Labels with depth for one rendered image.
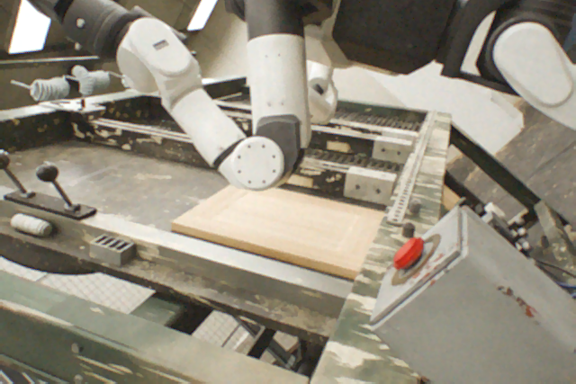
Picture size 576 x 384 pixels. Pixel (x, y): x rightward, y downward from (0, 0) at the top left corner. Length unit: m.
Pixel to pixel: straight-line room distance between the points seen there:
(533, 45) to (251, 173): 0.48
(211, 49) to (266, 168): 6.88
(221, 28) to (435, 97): 3.74
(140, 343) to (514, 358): 0.41
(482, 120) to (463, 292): 4.55
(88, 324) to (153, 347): 0.10
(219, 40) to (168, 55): 6.69
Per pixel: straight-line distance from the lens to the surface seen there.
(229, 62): 7.35
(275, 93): 0.66
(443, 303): 0.41
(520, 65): 0.82
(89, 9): 0.77
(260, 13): 0.69
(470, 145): 2.60
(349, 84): 6.57
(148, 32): 0.73
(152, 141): 1.46
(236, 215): 1.02
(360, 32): 0.80
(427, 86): 4.90
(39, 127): 1.62
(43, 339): 0.71
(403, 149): 1.61
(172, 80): 0.69
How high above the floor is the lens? 1.04
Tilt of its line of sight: 5 degrees up
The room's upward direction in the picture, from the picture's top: 48 degrees counter-clockwise
